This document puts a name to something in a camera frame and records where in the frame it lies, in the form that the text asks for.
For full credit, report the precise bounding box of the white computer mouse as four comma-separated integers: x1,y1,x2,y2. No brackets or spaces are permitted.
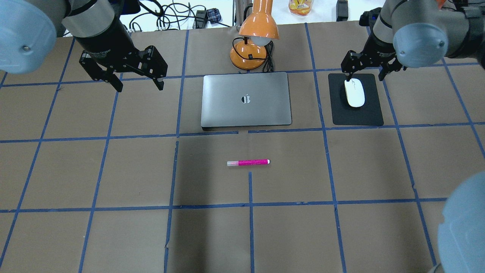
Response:
344,78,365,108

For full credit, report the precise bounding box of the black mousepad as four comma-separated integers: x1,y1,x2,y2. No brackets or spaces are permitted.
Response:
328,73,383,126

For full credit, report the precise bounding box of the black power adapter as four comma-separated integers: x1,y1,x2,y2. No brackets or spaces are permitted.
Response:
336,0,349,21

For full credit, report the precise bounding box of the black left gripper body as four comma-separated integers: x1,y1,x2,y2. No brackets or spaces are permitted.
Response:
78,40,168,82

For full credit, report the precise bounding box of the pink marker pen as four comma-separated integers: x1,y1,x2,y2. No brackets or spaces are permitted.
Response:
227,159,271,166

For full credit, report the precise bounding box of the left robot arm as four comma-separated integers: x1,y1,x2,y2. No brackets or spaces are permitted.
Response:
0,0,168,92

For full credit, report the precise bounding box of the grey closed laptop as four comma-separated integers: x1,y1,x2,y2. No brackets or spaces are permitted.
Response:
200,72,293,128

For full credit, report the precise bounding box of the orange desk lamp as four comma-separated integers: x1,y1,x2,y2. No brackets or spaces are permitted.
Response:
229,0,280,70

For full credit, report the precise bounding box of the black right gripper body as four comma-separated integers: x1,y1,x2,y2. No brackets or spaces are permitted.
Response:
341,36,406,73

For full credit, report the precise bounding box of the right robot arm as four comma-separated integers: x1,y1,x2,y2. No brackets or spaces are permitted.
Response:
341,0,485,81

